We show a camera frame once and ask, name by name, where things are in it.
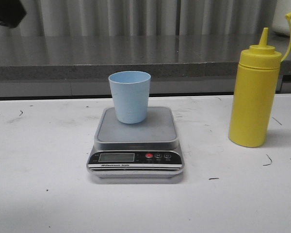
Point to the white appliance in background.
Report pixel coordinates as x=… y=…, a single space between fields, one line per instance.
x=280 y=24

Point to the light blue plastic cup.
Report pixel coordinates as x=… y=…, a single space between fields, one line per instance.
x=130 y=93

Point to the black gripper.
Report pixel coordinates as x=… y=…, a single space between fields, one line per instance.
x=12 y=13

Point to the yellow squeeze bottle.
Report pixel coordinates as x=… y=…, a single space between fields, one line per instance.
x=256 y=81

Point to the silver digital kitchen scale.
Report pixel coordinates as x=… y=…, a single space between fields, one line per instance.
x=149 y=149

